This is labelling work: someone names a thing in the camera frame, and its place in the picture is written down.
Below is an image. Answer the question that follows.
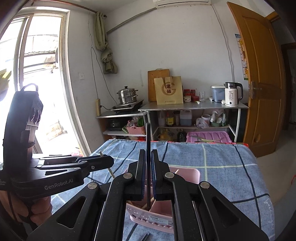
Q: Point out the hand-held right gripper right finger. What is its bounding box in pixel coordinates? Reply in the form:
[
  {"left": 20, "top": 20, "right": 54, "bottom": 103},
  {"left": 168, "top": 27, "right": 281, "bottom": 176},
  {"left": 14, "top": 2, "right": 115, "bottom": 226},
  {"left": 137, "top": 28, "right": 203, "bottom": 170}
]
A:
[{"left": 151, "top": 149, "right": 270, "bottom": 241}]

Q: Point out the person's left hand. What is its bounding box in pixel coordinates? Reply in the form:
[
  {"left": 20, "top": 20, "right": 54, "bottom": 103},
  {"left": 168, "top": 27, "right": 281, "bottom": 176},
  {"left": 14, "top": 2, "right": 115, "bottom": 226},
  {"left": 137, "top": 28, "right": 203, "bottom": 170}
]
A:
[{"left": 0, "top": 190, "right": 52, "bottom": 230}]

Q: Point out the wooden door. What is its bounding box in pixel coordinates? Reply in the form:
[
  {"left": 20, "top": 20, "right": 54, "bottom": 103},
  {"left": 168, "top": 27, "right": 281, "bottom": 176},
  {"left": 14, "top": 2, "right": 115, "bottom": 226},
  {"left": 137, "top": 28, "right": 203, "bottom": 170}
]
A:
[{"left": 227, "top": 2, "right": 287, "bottom": 158}]

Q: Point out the white framed window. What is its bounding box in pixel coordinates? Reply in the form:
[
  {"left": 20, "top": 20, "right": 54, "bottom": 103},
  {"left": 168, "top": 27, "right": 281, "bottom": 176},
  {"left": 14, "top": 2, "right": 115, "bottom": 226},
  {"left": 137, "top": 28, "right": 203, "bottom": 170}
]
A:
[{"left": 0, "top": 9, "right": 93, "bottom": 167}]

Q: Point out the pale chopstick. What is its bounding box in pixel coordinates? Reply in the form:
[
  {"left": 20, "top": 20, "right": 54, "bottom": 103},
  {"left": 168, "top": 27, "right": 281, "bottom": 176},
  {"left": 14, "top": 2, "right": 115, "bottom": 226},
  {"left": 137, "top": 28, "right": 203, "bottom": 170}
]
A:
[{"left": 99, "top": 151, "right": 115, "bottom": 179}]

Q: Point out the pink plastic basket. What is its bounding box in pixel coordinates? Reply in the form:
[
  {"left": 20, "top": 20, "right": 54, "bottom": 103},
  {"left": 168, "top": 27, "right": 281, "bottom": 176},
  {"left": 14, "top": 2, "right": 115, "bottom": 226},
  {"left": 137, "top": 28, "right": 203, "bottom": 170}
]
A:
[{"left": 126, "top": 120, "right": 147, "bottom": 136}]

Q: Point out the translucent storage container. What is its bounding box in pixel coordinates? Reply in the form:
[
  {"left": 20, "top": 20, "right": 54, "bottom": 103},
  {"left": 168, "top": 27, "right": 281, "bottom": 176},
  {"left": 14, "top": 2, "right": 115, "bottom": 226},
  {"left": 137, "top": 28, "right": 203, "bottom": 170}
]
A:
[{"left": 210, "top": 85, "right": 226, "bottom": 103}]

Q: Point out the beige curtain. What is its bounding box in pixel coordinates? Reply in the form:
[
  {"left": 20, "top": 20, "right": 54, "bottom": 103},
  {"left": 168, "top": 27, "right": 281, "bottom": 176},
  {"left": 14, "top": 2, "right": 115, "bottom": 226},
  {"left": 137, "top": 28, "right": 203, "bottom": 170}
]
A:
[{"left": 94, "top": 11, "right": 119, "bottom": 75}]

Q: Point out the white electric kettle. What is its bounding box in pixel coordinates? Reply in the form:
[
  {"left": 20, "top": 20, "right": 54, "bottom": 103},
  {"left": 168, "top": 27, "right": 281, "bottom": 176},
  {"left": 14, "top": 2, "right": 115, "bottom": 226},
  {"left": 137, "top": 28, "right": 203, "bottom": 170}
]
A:
[{"left": 224, "top": 82, "right": 244, "bottom": 107}]

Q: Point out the soy sauce bottle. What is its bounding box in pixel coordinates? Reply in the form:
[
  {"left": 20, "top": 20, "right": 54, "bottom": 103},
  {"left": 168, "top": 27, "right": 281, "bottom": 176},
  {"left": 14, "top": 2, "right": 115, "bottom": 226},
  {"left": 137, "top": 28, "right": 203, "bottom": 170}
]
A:
[{"left": 165, "top": 111, "right": 175, "bottom": 127}]

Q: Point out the blue plaid blanket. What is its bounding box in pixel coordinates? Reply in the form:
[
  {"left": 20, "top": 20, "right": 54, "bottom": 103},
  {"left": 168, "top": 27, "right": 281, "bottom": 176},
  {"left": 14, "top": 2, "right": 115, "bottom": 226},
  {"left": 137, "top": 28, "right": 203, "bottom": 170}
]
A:
[{"left": 50, "top": 138, "right": 275, "bottom": 241}]

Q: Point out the green bowl with packets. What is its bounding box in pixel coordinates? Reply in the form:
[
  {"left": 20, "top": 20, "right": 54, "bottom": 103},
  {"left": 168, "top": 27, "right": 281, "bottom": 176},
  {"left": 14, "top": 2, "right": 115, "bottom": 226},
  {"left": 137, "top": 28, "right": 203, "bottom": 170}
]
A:
[{"left": 211, "top": 109, "right": 228, "bottom": 128}]

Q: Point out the black induction cooker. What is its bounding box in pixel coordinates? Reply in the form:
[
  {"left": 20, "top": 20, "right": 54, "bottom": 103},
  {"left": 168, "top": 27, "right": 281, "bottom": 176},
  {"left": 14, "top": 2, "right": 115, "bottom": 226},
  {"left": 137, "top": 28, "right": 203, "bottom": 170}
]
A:
[{"left": 110, "top": 100, "right": 144, "bottom": 114}]

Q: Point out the grey wall pipe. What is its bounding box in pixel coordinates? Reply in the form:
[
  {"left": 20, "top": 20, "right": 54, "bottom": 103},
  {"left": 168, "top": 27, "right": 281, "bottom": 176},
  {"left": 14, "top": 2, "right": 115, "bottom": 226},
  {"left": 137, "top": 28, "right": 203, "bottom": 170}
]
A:
[{"left": 107, "top": 6, "right": 156, "bottom": 33}]

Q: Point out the wooden cutting board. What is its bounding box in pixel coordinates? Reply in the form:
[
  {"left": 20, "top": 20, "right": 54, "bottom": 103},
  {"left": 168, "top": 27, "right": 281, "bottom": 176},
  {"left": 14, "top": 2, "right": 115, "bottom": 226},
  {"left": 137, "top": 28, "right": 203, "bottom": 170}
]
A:
[{"left": 147, "top": 68, "right": 170, "bottom": 102}]

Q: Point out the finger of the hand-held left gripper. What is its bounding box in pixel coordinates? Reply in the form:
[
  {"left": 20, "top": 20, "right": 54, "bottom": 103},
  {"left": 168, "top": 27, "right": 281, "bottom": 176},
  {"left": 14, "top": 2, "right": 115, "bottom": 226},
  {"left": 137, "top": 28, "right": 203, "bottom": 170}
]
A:
[
  {"left": 35, "top": 155, "right": 115, "bottom": 184},
  {"left": 39, "top": 154, "right": 104, "bottom": 164}
]

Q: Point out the white air conditioner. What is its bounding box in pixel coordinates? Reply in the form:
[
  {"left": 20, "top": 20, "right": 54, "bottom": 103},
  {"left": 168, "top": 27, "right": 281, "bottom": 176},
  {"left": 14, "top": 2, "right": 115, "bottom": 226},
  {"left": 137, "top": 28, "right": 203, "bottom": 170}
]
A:
[{"left": 153, "top": 0, "right": 211, "bottom": 10}]

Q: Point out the jug with blue liquid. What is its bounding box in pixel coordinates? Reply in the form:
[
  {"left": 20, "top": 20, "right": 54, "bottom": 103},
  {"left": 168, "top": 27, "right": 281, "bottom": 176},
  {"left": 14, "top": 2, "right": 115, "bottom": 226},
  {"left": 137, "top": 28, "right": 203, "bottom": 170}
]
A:
[{"left": 179, "top": 110, "right": 193, "bottom": 127}]

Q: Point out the pink utensil holder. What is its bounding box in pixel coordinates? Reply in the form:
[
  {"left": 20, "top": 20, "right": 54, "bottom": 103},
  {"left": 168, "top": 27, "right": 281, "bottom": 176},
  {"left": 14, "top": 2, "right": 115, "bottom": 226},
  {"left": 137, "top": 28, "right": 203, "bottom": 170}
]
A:
[{"left": 122, "top": 165, "right": 201, "bottom": 234}]

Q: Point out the green scallion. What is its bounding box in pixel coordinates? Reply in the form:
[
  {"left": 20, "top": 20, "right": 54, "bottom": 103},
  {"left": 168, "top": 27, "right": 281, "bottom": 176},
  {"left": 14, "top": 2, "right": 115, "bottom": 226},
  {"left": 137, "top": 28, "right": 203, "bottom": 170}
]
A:
[{"left": 194, "top": 137, "right": 225, "bottom": 142}]

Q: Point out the tan paper bag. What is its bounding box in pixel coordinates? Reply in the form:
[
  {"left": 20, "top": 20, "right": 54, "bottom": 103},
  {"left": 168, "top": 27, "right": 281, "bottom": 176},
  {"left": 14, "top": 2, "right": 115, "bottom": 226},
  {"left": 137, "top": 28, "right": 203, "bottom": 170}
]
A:
[{"left": 154, "top": 76, "right": 184, "bottom": 105}]

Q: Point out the crumpled plastic bag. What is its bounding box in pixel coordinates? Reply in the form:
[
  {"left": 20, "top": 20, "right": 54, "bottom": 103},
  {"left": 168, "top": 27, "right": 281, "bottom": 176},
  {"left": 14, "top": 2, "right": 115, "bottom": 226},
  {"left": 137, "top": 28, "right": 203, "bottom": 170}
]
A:
[{"left": 195, "top": 117, "right": 210, "bottom": 129}]

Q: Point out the low steel shelf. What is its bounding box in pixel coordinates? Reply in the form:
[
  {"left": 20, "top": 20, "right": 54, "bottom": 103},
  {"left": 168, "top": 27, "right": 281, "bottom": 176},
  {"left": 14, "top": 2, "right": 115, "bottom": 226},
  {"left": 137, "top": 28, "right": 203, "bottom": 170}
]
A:
[{"left": 96, "top": 109, "right": 148, "bottom": 139}]

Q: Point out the yellow oil bottle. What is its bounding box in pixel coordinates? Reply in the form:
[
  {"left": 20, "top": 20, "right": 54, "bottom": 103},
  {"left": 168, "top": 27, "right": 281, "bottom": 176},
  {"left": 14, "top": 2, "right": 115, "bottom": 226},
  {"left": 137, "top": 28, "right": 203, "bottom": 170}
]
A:
[{"left": 159, "top": 128, "right": 174, "bottom": 142}]

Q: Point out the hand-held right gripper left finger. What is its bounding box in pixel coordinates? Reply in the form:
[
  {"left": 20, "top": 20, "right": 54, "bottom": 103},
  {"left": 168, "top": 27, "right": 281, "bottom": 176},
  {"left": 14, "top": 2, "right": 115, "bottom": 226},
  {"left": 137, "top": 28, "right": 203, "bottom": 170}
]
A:
[{"left": 26, "top": 149, "right": 147, "bottom": 241}]

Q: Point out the metal door handle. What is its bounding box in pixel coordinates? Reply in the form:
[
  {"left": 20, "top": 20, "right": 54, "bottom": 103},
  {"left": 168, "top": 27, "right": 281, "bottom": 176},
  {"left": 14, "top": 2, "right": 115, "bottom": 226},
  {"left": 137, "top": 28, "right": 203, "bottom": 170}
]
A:
[{"left": 251, "top": 81, "right": 263, "bottom": 100}]

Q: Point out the wall calendar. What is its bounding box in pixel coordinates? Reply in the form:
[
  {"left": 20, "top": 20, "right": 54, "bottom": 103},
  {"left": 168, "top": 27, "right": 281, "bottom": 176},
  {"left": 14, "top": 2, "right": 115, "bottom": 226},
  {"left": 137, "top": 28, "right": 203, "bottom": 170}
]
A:
[{"left": 235, "top": 34, "right": 250, "bottom": 81}]

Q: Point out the pink plastic bin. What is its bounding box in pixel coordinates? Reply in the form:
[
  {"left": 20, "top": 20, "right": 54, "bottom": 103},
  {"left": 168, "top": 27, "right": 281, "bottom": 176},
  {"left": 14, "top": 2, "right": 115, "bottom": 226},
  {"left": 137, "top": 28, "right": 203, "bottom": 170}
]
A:
[{"left": 186, "top": 131, "right": 232, "bottom": 143}]

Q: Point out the curtain rod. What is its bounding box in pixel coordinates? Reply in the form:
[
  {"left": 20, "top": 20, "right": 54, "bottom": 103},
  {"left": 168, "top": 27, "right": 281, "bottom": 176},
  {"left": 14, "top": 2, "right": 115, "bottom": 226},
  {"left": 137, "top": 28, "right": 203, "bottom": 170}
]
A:
[{"left": 69, "top": 4, "right": 108, "bottom": 18}]

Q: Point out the steel steamer pot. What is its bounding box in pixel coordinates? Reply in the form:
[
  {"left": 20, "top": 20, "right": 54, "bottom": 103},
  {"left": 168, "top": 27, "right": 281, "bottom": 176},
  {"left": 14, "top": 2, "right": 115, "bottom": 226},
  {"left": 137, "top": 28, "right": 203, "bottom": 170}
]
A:
[{"left": 116, "top": 86, "right": 139, "bottom": 105}]

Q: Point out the steel kitchen table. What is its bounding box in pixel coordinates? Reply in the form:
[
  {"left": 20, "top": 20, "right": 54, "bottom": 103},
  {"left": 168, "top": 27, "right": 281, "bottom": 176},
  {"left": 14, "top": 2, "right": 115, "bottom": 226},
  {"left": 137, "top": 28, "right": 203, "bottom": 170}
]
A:
[{"left": 138, "top": 101, "right": 249, "bottom": 143}]

